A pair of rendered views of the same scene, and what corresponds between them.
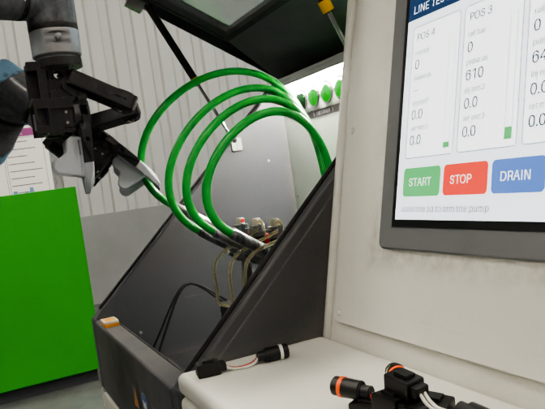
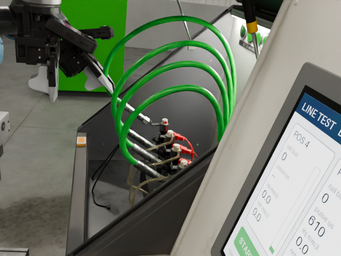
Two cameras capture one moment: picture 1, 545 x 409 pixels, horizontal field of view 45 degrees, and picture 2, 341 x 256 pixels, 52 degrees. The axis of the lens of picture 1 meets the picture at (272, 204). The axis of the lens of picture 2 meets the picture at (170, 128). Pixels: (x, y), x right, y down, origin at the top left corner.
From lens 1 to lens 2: 0.49 m
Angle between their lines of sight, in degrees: 23
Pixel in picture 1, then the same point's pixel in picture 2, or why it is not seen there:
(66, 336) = not seen: hidden behind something
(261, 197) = (199, 83)
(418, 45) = (292, 140)
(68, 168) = (37, 87)
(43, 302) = (97, 50)
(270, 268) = (144, 211)
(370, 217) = (214, 223)
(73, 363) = not seen: hidden behind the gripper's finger
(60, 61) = (38, 11)
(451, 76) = (300, 202)
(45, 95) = (26, 32)
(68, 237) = (117, 18)
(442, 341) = not seen: outside the picture
